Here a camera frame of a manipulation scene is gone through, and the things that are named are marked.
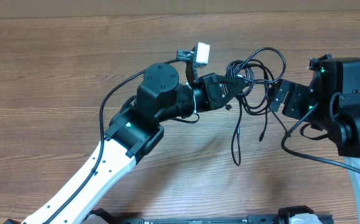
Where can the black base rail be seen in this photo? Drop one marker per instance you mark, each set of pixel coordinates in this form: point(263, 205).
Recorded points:
point(295, 214)

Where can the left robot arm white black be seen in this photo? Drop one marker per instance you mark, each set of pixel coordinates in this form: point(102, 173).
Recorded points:
point(132, 133)

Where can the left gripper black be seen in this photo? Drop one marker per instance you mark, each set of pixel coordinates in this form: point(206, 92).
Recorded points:
point(212, 96)

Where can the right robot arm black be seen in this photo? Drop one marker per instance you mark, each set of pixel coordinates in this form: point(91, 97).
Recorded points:
point(331, 102)

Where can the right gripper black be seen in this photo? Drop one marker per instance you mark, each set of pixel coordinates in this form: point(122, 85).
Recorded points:
point(295, 96)

